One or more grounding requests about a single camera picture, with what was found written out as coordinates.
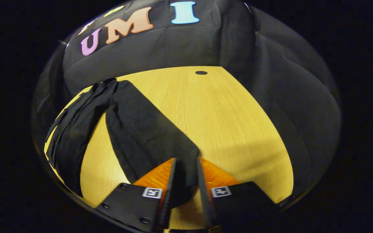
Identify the black button shirt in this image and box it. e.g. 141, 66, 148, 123
46, 78, 200, 207

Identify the black backdrop cloth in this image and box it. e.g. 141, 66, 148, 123
33, 0, 342, 203

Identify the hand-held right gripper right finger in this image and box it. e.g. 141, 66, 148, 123
196, 157, 281, 229

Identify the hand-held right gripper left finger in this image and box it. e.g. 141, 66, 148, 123
95, 157, 178, 233

